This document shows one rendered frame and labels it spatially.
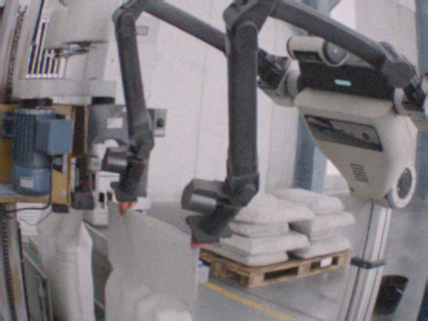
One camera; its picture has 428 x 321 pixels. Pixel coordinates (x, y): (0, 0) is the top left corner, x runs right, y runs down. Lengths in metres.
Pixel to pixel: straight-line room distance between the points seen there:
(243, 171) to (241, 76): 0.22
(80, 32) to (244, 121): 0.62
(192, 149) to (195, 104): 0.48
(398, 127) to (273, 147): 6.09
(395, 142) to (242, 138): 0.45
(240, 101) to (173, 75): 5.48
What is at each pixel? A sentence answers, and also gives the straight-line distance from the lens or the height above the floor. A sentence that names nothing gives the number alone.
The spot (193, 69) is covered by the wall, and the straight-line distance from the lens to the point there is 6.81.
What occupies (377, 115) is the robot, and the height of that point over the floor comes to 1.39.
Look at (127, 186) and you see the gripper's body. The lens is 1.75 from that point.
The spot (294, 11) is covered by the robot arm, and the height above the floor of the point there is 1.57.
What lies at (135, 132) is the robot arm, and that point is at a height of 1.27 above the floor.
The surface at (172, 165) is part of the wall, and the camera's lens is 6.77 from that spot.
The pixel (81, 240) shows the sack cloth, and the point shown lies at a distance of 2.18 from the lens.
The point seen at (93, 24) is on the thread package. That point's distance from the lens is 1.65.
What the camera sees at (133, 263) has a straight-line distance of 1.78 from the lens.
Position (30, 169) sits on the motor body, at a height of 1.16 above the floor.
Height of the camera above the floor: 1.39
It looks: 6 degrees down
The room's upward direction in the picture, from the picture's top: 5 degrees clockwise
